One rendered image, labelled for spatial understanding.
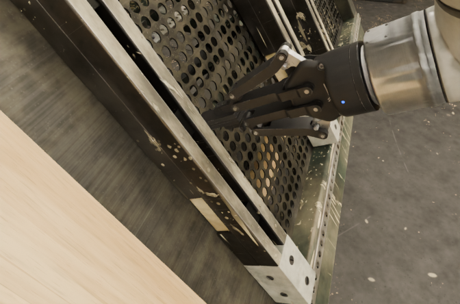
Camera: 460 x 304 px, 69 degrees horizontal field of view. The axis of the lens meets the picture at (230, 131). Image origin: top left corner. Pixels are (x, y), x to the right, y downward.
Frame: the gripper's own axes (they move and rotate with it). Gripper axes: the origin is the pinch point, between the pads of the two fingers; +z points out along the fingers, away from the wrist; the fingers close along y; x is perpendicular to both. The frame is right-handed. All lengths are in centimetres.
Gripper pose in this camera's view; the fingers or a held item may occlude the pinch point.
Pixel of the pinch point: (220, 117)
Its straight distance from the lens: 46.4
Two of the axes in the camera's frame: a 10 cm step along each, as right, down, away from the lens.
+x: -3.4, 6.5, -6.8
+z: -7.9, 1.9, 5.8
